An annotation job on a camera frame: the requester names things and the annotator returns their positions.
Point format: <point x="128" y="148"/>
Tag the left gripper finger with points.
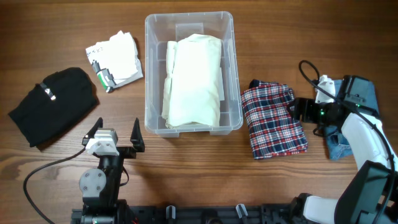
<point x="97" y="125"/>
<point x="136" y="136"/>

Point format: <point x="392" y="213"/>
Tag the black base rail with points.
<point x="263" y="214"/>

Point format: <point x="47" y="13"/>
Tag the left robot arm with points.
<point x="100" y="186"/>

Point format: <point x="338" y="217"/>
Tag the blue jeans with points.
<point x="338" y="146"/>

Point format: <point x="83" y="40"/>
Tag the folded black garment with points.
<point x="54" y="105"/>

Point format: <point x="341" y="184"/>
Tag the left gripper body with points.
<point x="125" y="152"/>

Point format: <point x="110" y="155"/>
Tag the beige cloth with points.
<point x="192" y="84"/>

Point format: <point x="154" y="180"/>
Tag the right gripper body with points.
<point x="314" y="112"/>

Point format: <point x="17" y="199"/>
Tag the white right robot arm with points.
<point x="371" y="196"/>

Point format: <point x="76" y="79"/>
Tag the clear plastic storage bin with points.
<point x="162" y="28"/>

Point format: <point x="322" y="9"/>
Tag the folded white printed t-shirt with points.
<point x="115" y="61"/>

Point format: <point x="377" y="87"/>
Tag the folded plaid shirt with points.
<point x="272" y="131"/>

